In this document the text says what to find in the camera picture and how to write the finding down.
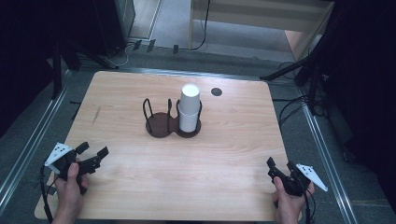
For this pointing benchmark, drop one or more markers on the metal floor rail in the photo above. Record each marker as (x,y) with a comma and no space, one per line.
(193,74)
(31,143)
(327,155)

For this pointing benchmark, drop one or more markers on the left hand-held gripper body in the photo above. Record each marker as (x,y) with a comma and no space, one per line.
(59,157)

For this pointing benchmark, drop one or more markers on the black tripod stand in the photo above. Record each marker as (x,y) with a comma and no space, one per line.
(311,77)
(57,71)

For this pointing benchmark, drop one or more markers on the dark floor tape piece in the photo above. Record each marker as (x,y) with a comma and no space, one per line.
(51,190)

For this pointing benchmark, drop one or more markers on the black curtain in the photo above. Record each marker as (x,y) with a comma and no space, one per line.
(367,77)
(28,46)

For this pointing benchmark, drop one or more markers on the person's left hand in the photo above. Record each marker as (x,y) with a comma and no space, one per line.
(69,193)

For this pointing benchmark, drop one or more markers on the black cabinet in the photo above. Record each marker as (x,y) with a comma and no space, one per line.
(115,21)

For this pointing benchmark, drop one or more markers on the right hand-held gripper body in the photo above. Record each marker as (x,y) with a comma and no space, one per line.
(300,180)

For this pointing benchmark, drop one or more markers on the dark round table grommet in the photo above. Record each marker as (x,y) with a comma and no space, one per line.
(216,91)

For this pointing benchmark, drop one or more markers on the person's right hand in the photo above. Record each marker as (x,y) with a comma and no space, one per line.
(289,207)

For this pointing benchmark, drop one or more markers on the light wooden shelf unit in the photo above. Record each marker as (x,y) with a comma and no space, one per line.
(264,15)

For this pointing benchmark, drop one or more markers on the dark brown double cup holder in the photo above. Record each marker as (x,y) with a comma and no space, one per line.
(160,126)

